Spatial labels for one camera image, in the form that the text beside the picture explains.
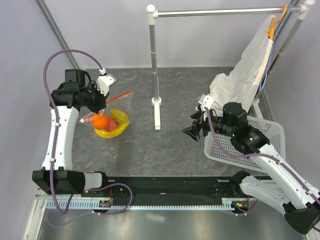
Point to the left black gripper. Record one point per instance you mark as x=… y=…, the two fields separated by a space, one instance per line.
x=101 y=104

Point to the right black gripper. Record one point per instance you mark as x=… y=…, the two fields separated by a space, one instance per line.
x=193 y=131

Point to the orange fruit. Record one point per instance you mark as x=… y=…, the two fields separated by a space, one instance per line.
x=99 y=121

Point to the clear orange-zipper zip bag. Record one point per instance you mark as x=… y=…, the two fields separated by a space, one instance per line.
x=122 y=102

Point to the red apple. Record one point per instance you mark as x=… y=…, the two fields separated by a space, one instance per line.
x=111 y=125

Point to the yellow banana bunch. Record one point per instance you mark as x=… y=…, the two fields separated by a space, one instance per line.
x=114 y=133

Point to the yellow lemon fruit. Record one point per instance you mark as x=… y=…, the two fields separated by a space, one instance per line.
x=119 y=116

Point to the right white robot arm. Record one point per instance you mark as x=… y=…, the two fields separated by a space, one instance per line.
x=296 y=199

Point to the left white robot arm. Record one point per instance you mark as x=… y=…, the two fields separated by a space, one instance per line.
x=56 y=174

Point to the white cloth garment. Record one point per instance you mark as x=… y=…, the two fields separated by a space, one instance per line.
x=242 y=83

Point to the white plastic basket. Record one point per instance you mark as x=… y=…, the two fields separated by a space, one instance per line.
x=272 y=130

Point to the metal clothes rack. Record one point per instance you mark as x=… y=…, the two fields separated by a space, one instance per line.
x=153 y=14

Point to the orange clothes hanger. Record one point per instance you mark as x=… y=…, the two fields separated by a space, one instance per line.
x=275 y=22

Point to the blue clothes hanger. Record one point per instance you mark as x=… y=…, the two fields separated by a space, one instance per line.
x=268 y=60

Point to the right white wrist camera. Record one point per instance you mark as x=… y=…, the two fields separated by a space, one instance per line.
x=205 y=102

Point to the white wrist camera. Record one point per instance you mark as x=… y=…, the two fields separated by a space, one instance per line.
x=205 y=102
x=104 y=81

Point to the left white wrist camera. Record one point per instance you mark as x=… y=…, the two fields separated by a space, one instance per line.
x=104 y=81

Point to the white slotted cable duct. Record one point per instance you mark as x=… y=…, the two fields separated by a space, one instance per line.
x=89 y=204

